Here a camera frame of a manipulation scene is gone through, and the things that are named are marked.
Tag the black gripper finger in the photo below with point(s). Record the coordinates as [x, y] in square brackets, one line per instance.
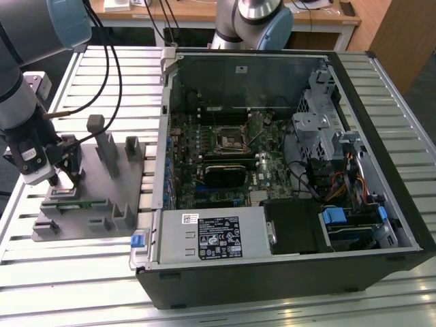
[75, 173]
[55, 177]

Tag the thin metal locking lever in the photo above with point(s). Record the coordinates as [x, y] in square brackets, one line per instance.
[256, 136]

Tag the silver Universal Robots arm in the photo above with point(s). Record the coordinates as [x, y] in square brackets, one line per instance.
[13, 95]

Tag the CPU socket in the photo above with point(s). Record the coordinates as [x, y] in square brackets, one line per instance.
[230, 140]

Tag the grey parts rack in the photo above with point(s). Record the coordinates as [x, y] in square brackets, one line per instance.
[98, 184]

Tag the green RAM stick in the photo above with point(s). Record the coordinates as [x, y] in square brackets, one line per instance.
[73, 204]

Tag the blue case latch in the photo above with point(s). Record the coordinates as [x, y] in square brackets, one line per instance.
[138, 239]

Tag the grey power supply unit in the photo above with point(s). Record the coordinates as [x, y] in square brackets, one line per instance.
[177, 238]

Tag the pale grey case latch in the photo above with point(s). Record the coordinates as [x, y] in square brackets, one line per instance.
[167, 58]

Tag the white box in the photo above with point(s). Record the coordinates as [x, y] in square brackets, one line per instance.
[117, 6]
[141, 2]

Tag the wooden desk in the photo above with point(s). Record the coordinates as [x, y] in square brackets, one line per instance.
[143, 15]

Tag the silver chipset heatsink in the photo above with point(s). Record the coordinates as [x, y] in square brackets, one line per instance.
[257, 197]

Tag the green motherboard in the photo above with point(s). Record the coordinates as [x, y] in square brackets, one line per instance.
[272, 167]

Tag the black open PC case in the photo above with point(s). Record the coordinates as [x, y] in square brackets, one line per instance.
[238, 286]

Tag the black plastic shroud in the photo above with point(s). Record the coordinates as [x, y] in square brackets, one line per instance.
[296, 228]

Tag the silver metal disk bay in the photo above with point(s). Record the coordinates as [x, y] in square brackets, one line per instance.
[311, 127]

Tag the hard disk in blue carrier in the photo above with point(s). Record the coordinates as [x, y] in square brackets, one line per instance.
[334, 216]

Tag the wooden cabinet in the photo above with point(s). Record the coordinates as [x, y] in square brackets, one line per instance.
[402, 44]

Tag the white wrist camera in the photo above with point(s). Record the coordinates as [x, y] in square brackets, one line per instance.
[35, 173]

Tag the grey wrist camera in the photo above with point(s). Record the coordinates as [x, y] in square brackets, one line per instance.
[39, 85]

